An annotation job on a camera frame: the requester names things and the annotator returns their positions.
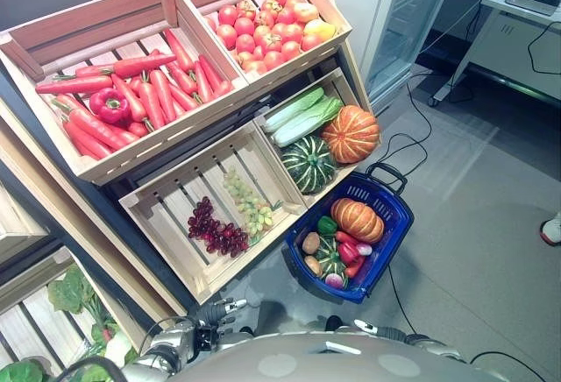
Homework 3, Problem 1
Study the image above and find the white radish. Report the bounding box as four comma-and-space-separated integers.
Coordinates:
104, 330, 133, 369

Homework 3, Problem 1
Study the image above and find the large green striped pumpkin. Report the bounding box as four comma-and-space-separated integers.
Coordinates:
280, 134, 338, 196

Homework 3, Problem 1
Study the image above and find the wooden crate with tomatoes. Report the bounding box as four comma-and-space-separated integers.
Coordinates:
173, 0, 354, 90

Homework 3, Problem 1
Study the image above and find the green bell pepper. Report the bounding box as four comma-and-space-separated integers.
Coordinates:
316, 216, 339, 237

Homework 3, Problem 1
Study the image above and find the wooden crate with grapes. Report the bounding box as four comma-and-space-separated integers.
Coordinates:
117, 121, 309, 307

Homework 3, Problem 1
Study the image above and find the brown potato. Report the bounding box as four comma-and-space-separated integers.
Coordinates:
303, 254, 325, 279
301, 231, 323, 256

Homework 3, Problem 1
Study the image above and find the purple grape bunch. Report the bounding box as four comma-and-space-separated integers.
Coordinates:
187, 195, 251, 258

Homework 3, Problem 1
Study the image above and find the green grape bunch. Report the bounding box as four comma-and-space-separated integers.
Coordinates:
222, 166, 284, 240

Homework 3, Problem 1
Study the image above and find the large orange pumpkin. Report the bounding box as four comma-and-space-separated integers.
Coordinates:
320, 104, 381, 166

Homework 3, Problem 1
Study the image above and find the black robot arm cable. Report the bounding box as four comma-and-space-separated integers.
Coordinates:
55, 354, 129, 382
470, 350, 550, 382

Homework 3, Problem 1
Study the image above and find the purple white turnip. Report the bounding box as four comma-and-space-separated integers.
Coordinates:
323, 272, 349, 289

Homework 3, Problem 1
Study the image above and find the yellow orange fruit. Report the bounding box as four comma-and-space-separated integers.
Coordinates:
302, 18, 337, 43

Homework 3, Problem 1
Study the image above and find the green napa cabbage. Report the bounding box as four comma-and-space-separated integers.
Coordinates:
271, 96, 344, 148
262, 86, 326, 134

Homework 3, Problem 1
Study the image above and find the wooden produce display stand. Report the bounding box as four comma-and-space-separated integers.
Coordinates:
0, 0, 383, 357

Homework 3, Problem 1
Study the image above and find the orange carrot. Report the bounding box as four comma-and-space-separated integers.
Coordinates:
34, 74, 115, 96
163, 28, 196, 74
193, 60, 217, 104
138, 81, 167, 131
167, 83, 201, 113
106, 124, 141, 146
126, 120, 151, 139
148, 68, 178, 124
62, 119, 113, 160
166, 60, 199, 96
51, 93, 89, 114
112, 53, 177, 79
67, 107, 129, 152
198, 53, 225, 92
110, 73, 148, 124
74, 64, 117, 79
211, 79, 234, 99

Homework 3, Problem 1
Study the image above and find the black basket handle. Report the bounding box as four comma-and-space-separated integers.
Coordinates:
365, 161, 409, 197

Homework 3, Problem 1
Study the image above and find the blue plastic shopping basket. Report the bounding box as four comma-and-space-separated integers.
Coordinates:
282, 171, 415, 306

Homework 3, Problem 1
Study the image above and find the white cabinet table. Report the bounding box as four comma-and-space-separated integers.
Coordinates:
427, 0, 561, 108

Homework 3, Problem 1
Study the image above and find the wooden crate with carrots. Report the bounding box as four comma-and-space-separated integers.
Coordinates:
0, 0, 252, 187

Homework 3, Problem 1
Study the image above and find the small green striped squash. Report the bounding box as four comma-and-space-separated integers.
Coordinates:
315, 235, 350, 276

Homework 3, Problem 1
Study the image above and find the wooden crate with pumpkins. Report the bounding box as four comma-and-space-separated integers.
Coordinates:
253, 66, 383, 210

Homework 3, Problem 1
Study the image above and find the empty wooden crate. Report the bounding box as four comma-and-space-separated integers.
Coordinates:
0, 180, 50, 265

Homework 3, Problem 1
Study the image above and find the black hanging cable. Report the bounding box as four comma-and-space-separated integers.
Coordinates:
527, 20, 561, 76

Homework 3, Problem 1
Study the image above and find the black floor cable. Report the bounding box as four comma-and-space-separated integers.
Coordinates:
387, 263, 418, 336
375, 73, 433, 169

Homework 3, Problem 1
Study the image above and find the red chili pepper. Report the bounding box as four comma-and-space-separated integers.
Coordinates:
344, 255, 367, 279
334, 230, 361, 247

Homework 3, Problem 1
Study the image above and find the red bell pepper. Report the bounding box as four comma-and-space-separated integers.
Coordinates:
89, 87, 132, 125

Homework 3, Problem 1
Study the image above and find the person's shoe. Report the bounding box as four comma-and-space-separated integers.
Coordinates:
539, 210, 561, 248

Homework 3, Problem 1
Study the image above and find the silver robot body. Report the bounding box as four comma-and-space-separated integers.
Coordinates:
166, 301, 527, 382

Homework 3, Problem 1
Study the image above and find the glass door refrigerator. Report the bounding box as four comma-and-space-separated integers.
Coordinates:
359, 0, 462, 117

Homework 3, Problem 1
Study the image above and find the leafy green vegetable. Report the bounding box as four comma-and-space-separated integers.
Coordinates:
0, 357, 46, 382
46, 264, 120, 344

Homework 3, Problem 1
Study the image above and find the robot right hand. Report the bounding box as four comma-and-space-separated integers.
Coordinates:
353, 318, 408, 343

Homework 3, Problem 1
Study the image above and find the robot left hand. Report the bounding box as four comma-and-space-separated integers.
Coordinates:
196, 297, 250, 329

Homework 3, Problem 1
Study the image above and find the small orange pumpkin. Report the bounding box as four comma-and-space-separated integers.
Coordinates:
330, 197, 387, 244

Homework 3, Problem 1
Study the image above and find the wooden crate with greens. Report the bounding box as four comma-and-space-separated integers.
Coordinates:
0, 245, 146, 377

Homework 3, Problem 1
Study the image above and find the small red pepper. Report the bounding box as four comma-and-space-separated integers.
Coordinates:
336, 241, 361, 266

